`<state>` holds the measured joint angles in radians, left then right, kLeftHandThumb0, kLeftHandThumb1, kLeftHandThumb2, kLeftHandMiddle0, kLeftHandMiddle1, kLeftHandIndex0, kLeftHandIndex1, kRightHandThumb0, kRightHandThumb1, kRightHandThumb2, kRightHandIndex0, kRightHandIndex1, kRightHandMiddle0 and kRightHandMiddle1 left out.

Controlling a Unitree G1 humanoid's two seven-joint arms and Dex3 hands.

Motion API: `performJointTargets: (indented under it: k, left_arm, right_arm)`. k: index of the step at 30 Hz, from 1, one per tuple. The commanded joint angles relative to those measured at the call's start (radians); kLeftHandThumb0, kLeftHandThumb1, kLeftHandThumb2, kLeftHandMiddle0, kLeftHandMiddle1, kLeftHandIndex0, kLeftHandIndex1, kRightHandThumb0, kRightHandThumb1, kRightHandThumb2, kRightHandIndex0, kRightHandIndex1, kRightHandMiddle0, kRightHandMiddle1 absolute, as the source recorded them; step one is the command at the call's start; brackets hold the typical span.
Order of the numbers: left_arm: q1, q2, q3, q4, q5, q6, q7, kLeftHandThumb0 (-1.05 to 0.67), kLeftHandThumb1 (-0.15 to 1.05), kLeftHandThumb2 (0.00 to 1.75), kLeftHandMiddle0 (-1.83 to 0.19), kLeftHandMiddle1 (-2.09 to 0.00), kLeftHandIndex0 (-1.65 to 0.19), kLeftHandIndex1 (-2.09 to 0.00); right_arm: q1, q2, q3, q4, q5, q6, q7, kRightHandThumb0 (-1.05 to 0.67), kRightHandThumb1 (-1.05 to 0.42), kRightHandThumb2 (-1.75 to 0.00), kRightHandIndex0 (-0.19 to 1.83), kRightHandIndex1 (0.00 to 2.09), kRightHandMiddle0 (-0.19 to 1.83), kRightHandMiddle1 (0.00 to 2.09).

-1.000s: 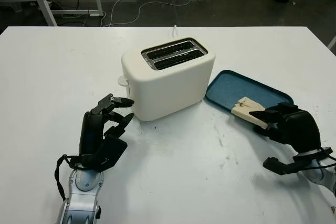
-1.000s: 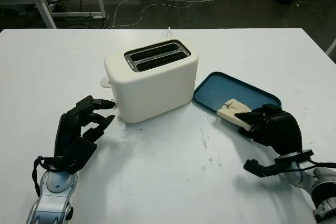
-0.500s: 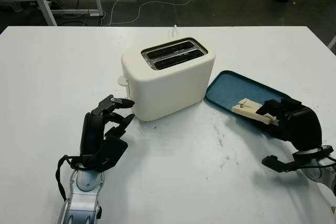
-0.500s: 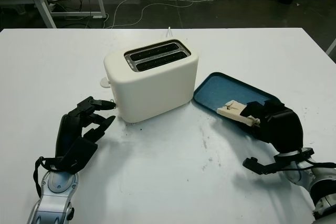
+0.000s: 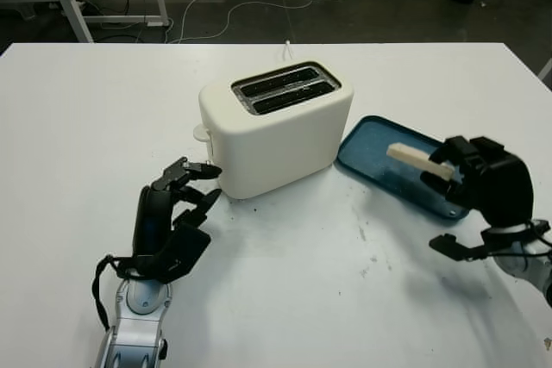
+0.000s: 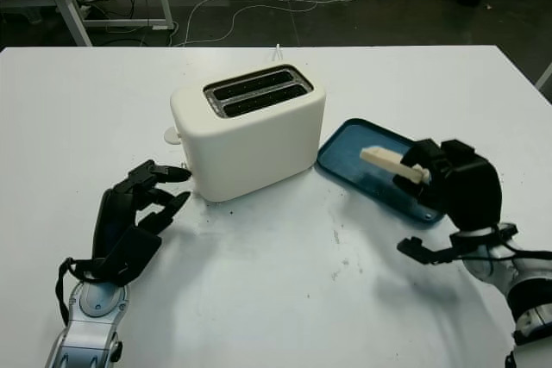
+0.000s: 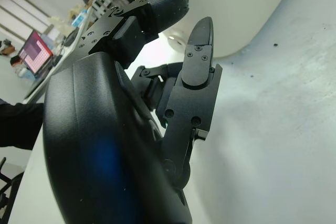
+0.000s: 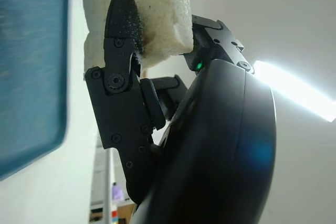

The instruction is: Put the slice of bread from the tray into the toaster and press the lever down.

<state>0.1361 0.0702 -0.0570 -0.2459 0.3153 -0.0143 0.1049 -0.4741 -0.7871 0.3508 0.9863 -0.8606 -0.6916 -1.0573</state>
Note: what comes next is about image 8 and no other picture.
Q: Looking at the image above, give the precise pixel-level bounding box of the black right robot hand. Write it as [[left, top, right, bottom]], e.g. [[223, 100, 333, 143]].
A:
[[83, 0, 278, 224]]

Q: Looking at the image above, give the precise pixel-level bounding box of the white bread slice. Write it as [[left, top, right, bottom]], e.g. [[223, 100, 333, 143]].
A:
[[82, 0, 194, 78]]

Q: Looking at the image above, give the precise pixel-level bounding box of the blue plastic tray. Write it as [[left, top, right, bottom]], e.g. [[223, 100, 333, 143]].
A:
[[0, 0, 70, 182]]

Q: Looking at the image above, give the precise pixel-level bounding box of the ceiling light panel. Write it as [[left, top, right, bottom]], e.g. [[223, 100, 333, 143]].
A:
[[253, 60, 336, 123]]

